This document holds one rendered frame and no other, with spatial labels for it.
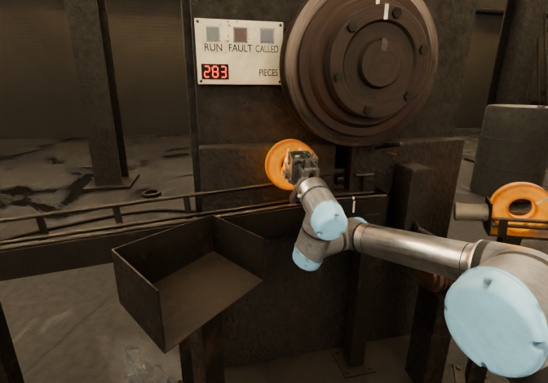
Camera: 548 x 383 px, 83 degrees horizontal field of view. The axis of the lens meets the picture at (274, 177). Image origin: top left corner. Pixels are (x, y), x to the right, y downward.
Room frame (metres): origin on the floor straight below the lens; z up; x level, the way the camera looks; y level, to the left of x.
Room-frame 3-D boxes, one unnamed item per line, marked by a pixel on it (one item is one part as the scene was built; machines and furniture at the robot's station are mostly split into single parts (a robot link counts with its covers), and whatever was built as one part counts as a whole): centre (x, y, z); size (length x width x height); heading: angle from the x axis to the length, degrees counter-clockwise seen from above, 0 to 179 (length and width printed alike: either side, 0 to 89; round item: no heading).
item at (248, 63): (1.00, 0.10, 1.15); 0.26 x 0.02 x 0.18; 102
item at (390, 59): (0.87, -0.27, 1.11); 0.28 x 0.06 x 0.28; 102
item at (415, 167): (1.03, -0.48, 0.68); 0.11 x 0.08 x 0.24; 12
